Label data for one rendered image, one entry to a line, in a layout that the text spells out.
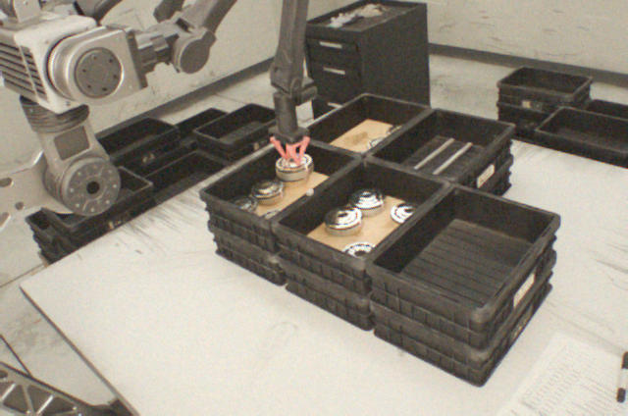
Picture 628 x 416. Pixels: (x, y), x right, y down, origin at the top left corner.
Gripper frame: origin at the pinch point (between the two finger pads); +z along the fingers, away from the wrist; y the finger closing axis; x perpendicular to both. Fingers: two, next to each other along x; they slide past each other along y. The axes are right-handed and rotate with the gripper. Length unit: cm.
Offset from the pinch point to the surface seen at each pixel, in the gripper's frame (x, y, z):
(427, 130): -54, -4, 10
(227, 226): 19.4, 9.3, 16.0
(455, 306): 12, -64, 9
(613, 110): -194, -11, 49
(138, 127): -24, 168, 39
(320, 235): 4.9, -14.2, 17.0
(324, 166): -18.1, 8.6, 12.5
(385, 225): -9.5, -24.7, 16.7
